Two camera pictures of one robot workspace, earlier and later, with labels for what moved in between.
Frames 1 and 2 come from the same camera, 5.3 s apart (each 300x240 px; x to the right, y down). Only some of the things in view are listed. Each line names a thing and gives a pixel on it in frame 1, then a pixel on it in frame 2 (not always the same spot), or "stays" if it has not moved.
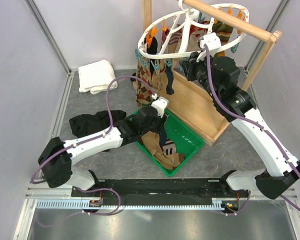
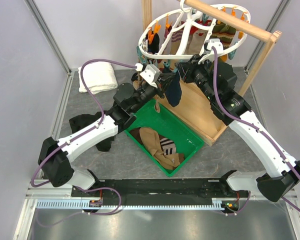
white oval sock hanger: x=212 y=13 -> x=183 y=9
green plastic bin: x=186 y=141 stays
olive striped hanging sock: x=223 y=31 stays
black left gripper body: x=158 y=123 -> x=145 y=95
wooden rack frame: x=190 y=101 stays
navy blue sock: x=163 y=136 -> x=173 y=93
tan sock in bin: x=167 y=161 stays
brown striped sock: x=169 y=147 stays
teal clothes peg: x=169 y=63 -> x=175 y=68
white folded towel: x=96 y=77 stays
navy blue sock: x=170 y=90 -> x=173 y=90
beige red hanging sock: x=195 y=32 stays
